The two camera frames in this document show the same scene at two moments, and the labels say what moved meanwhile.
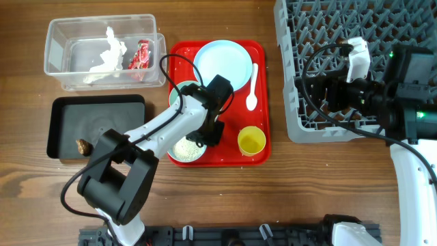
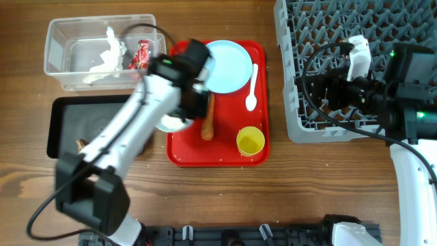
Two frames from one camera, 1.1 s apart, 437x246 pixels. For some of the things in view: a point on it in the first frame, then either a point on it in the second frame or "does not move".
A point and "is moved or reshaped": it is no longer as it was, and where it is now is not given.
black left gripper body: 211,135 to 195,107
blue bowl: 186,150 is moved or reshaped
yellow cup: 251,140 does not move
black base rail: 215,237 does not move
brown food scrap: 85,147 does not move
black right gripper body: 360,95 does not move
